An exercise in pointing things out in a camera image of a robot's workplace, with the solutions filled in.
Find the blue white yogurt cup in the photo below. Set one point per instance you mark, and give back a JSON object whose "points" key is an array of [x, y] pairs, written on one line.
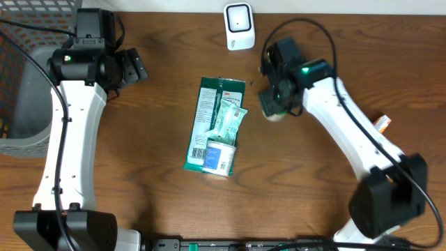
{"points": [[218, 158]]}

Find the white teal wipes packet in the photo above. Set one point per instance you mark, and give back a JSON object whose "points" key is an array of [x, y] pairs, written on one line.
{"points": [[229, 118]]}

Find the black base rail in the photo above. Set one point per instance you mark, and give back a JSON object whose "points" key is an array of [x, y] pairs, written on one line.
{"points": [[171, 244]]}

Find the small orange box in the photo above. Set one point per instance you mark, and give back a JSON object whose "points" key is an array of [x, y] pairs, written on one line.
{"points": [[382, 123]]}

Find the grey plastic mesh basket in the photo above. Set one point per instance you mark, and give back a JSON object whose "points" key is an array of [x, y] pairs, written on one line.
{"points": [[37, 28]]}

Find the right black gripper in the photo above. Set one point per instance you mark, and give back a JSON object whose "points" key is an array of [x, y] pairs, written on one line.
{"points": [[269, 104]]}

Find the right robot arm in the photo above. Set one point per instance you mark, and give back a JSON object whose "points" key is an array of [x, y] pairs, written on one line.
{"points": [[390, 182]]}

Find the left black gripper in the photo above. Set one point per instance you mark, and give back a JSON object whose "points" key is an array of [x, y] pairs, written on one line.
{"points": [[134, 68]]}

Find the green white glove package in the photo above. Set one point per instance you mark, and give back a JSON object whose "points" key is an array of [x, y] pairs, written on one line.
{"points": [[211, 91]]}

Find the green lid jar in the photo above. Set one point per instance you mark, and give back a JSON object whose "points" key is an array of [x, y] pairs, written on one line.
{"points": [[273, 115]]}

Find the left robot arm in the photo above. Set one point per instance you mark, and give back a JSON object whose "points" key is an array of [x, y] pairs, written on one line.
{"points": [[81, 75]]}

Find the white barcode scanner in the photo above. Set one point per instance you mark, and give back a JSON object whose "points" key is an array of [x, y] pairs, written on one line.
{"points": [[239, 25]]}

